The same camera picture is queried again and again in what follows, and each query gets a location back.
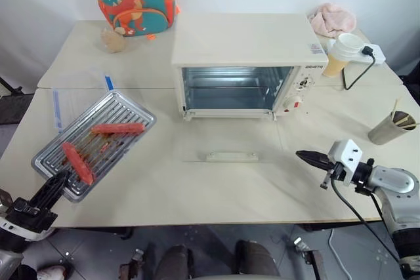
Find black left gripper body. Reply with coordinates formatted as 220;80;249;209
6;197;58;233

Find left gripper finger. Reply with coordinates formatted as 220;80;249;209
31;170;66;207
38;170;71;212

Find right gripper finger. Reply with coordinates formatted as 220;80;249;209
295;150;331;163
299;155;333;171

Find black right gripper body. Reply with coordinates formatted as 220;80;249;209
320;161;345;190

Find ribbed metal baking tray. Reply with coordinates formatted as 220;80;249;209
31;90;158;203

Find red sausage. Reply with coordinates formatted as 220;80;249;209
91;122;146;136
61;142;96;185

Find cream toaster oven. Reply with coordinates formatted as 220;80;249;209
171;12;329;122

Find white pink shoe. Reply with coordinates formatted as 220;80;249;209
35;264;67;280

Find steel cup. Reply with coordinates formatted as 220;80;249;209
367;111;419;146

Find clear zip bag blue strip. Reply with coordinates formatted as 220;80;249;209
52;68;116;135

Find table caster wheel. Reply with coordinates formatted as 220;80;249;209
118;249;146;280
293;236;326;275

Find dark rounded shape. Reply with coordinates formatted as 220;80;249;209
234;239;280;280
159;245;195;280

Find paper cup with white lid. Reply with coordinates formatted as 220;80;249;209
322;33;366;79

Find white power strip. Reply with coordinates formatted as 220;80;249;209
327;39;387;66

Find pink towel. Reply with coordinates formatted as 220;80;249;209
309;3;358;39

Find beige round ball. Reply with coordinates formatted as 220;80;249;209
99;27;138;54

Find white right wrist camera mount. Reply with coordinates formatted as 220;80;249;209
327;139;364;186

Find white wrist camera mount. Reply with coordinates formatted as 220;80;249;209
0;216;55;242
327;139;364;186

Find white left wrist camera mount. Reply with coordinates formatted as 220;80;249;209
0;216;55;242

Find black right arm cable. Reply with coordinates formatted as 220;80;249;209
329;174;405;265

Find glass oven door with handle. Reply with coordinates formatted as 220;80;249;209
181;116;286;164

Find white floor cable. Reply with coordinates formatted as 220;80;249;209
327;227;352;280

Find black plug with cable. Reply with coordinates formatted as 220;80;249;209
342;45;377;91

